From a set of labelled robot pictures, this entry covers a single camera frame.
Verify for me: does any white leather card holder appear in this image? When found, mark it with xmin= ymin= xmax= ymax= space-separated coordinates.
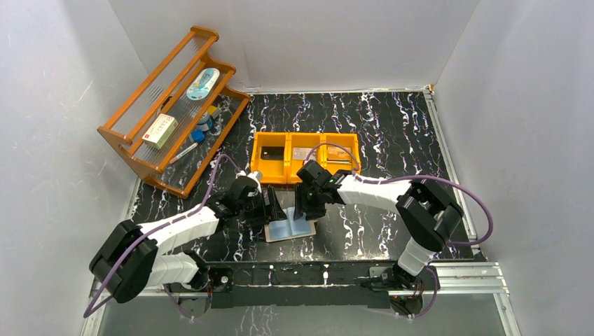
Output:
xmin=264 ymin=207 xmax=316 ymax=243

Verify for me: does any gold card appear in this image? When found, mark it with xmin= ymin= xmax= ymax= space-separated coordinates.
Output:
xmin=326 ymin=146 xmax=354 ymax=165

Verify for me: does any black credit card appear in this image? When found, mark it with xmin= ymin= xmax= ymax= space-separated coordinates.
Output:
xmin=260 ymin=146 xmax=285 ymax=161

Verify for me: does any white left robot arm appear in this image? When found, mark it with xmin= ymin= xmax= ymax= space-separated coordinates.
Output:
xmin=89 ymin=174 xmax=287 ymax=303

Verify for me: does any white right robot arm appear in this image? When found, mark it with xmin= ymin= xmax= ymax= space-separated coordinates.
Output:
xmin=294 ymin=160 xmax=464 ymax=289

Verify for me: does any silver card in tray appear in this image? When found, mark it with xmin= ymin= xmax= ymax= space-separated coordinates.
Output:
xmin=291 ymin=147 xmax=317 ymax=161

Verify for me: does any yellow three-compartment plastic tray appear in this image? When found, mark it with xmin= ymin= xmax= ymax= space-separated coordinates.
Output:
xmin=250 ymin=132 xmax=361 ymax=185

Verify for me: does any white marker pen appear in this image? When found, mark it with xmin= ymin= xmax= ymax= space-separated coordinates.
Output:
xmin=169 ymin=142 xmax=199 ymax=165

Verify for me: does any blue cube block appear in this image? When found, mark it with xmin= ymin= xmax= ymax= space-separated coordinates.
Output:
xmin=190 ymin=129 xmax=205 ymax=144

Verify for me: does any blue white tape roll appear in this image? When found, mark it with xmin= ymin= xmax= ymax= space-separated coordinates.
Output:
xmin=195 ymin=111 xmax=214 ymax=132

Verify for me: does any yellow small block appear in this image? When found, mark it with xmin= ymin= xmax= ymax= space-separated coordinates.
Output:
xmin=207 ymin=106 xmax=221 ymax=119

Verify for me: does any orange wooden shelf rack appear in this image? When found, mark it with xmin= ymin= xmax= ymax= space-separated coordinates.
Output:
xmin=97 ymin=26 xmax=250 ymax=198

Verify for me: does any white red-print box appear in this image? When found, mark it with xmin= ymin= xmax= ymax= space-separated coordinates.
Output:
xmin=142 ymin=113 xmax=178 ymax=150

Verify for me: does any light blue oval case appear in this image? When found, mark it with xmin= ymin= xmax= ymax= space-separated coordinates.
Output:
xmin=186 ymin=67 xmax=220 ymax=101

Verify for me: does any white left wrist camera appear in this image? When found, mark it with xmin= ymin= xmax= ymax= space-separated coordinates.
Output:
xmin=235 ymin=170 xmax=263 ymax=192

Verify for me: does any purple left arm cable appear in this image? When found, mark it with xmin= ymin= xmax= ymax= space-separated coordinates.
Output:
xmin=83 ymin=153 xmax=247 ymax=321

